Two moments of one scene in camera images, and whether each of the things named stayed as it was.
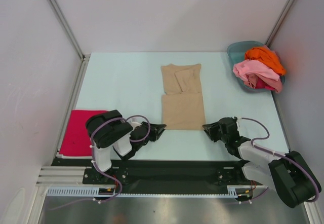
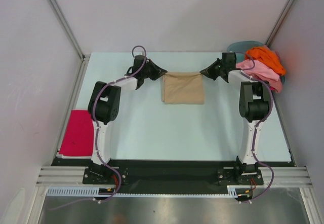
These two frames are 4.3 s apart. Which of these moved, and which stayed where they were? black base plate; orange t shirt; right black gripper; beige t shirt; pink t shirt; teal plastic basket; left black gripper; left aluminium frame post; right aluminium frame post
Moved: left black gripper; beige t shirt; right black gripper
Stayed: pink t shirt; left aluminium frame post; orange t shirt; teal plastic basket; black base plate; right aluminium frame post
